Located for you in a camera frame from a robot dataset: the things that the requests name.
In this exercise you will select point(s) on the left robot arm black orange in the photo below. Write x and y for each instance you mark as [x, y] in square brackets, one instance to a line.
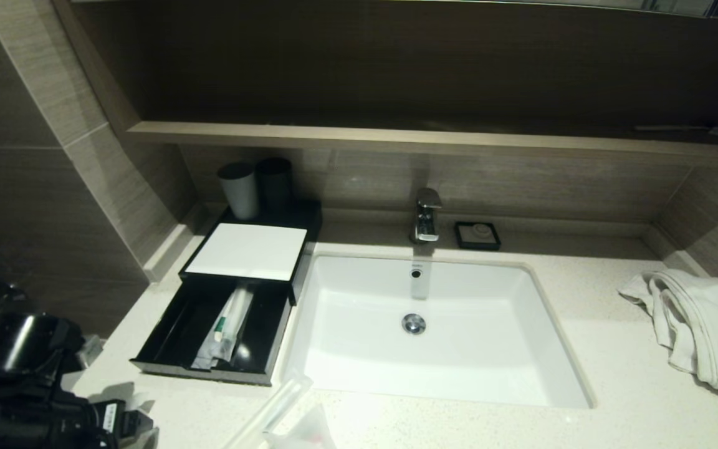
[16, 349]

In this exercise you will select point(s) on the white sachet with red print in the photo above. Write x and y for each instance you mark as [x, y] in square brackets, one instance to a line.
[309, 433]

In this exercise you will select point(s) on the black square soap dish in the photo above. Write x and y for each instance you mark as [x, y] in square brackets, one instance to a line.
[460, 240]

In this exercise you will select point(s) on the white crumpled towel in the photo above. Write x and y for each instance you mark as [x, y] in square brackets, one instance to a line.
[708, 330]

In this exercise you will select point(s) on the chrome faucet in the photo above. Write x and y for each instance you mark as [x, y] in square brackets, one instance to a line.
[426, 215]

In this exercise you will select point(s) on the white packet with green label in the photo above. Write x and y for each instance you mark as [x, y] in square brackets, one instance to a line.
[206, 355]

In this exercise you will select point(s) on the chrome sink drain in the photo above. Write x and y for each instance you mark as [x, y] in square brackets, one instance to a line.
[414, 323]

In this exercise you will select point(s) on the black cup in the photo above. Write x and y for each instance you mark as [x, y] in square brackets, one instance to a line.
[275, 184]

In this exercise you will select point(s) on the clear plastic tube package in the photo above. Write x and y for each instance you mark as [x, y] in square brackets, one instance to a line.
[272, 408]

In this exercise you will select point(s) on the black glossy drawer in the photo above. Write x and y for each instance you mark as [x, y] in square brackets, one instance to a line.
[172, 340]

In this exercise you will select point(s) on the white rectangular sink basin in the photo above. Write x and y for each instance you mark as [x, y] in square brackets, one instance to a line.
[471, 349]

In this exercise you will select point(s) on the grey cup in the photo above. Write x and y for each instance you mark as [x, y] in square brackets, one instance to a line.
[239, 190]

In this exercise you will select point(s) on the toothbrush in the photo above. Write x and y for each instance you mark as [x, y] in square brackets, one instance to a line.
[239, 318]

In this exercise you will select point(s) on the round white soap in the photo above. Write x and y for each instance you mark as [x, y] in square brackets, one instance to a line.
[478, 233]

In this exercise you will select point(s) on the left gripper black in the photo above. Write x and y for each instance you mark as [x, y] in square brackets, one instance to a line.
[53, 424]

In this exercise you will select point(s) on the wooden wall shelf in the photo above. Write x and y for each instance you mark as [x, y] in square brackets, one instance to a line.
[396, 138]

